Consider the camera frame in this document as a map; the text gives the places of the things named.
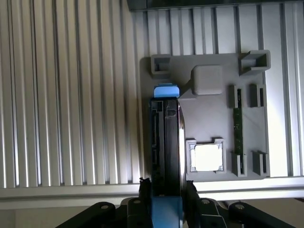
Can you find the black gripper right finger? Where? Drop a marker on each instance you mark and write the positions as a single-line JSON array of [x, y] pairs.
[[204, 211]]

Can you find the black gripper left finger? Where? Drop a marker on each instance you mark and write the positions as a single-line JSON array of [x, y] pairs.
[[137, 209]]

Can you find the silver CPU chip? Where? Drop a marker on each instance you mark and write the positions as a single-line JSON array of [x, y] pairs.
[[206, 158]]

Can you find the green RAM stick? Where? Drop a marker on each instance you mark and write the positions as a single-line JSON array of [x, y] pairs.
[[238, 128]]

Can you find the grey printed parts rack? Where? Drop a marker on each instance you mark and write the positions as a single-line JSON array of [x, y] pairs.
[[209, 114]]

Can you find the black PC case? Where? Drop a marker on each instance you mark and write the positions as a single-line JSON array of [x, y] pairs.
[[213, 4]]

